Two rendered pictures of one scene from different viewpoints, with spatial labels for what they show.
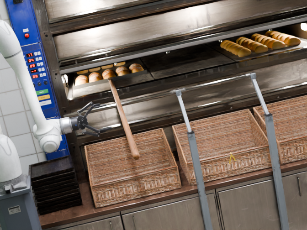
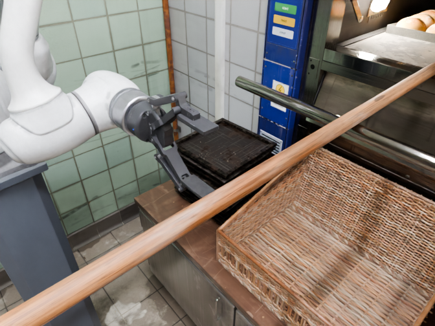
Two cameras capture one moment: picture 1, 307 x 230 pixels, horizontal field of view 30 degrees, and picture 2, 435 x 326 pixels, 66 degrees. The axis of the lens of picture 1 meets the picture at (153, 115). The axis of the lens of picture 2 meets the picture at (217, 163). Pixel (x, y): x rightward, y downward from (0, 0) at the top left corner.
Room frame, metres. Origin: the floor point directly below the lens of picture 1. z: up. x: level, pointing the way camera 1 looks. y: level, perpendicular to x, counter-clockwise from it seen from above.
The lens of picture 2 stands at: (2.85, -0.11, 1.51)
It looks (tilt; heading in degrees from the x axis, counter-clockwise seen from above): 36 degrees down; 53
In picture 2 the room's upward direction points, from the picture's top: straight up
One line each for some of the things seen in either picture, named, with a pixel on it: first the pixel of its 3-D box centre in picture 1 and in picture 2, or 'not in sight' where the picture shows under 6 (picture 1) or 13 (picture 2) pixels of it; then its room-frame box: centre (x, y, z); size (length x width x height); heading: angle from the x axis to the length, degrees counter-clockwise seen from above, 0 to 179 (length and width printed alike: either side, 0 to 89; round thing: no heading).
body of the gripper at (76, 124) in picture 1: (79, 122); (155, 127); (3.09, 0.41, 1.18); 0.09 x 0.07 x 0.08; 94
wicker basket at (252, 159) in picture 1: (220, 145); not in sight; (3.58, -0.40, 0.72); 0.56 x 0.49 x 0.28; 93
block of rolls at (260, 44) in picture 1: (258, 42); not in sight; (4.33, -0.90, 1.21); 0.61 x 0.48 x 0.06; 4
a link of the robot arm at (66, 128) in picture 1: (66, 125); (136, 113); (3.09, 0.49, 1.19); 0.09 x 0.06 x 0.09; 4
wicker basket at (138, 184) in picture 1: (130, 165); (334, 244); (3.54, 0.21, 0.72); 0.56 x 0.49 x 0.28; 95
